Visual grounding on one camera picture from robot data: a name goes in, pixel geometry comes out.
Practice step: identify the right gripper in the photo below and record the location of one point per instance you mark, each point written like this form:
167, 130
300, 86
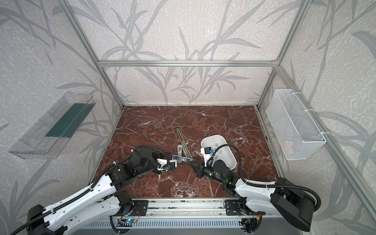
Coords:
198, 169

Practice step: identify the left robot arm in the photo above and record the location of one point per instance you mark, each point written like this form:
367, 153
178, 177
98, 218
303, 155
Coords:
101, 198

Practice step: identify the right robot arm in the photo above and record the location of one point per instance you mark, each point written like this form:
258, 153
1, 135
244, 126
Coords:
296, 204

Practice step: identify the white plastic tray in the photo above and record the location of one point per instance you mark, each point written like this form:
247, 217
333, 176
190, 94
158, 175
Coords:
225, 154

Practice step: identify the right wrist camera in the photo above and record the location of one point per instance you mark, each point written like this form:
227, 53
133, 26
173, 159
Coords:
207, 153

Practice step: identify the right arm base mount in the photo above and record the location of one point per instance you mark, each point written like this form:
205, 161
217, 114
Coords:
236, 207

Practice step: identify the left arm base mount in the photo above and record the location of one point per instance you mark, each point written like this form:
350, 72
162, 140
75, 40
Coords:
135, 208

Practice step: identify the aluminium front rail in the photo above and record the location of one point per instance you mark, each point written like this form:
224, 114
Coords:
157, 208

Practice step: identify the white wire mesh basket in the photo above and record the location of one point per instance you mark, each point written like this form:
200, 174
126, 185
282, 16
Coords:
298, 134

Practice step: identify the clear plastic wall bin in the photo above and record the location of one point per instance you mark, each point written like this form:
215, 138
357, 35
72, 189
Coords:
47, 138

